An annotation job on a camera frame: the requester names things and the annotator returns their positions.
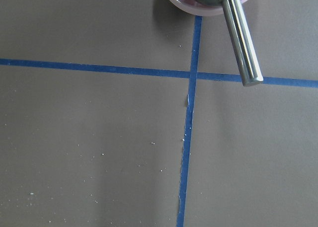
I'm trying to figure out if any pink bowl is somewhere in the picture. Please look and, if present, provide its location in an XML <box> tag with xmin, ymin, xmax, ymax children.
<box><xmin>160</xmin><ymin>0</ymin><xmax>260</xmax><ymax>16</ymax></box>

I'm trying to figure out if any metal scoop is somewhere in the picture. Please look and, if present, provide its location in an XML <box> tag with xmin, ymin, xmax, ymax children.
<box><xmin>195</xmin><ymin>0</ymin><xmax>263</xmax><ymax>86</ymax></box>

